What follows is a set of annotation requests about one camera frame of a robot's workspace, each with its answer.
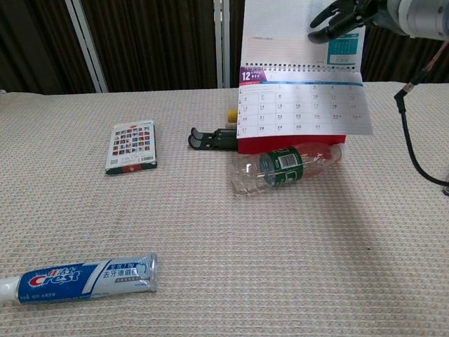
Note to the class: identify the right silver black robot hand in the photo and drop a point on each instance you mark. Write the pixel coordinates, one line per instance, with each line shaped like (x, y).
(350, 15)

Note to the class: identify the spiral desk calendar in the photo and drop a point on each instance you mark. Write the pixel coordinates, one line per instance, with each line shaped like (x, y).
(298, 105)

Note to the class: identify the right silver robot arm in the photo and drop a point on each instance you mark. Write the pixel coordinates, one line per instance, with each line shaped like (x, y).
(428, 17)

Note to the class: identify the black folding screen panel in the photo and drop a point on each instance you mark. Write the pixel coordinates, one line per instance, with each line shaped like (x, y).
(393, 59)
(35, 45)
(235, 35)
(158, 42)

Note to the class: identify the yellow cap drink bottle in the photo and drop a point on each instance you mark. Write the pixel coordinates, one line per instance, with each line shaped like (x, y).
(233, 116)

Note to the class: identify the clear green label water bottle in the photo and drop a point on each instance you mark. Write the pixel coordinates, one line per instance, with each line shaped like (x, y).
(280, 165)

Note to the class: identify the black folding phone stand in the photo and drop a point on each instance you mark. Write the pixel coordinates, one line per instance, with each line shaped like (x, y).
(210, 140)

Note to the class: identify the beige woven tablecloth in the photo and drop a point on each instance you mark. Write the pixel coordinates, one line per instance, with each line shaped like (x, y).
(224, 228)

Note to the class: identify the card box with picture grid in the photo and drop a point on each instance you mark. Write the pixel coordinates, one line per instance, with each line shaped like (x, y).
(131, 147)

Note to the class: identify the blue white toothpaste tube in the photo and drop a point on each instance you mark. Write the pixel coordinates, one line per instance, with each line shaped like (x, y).
(77, 281)

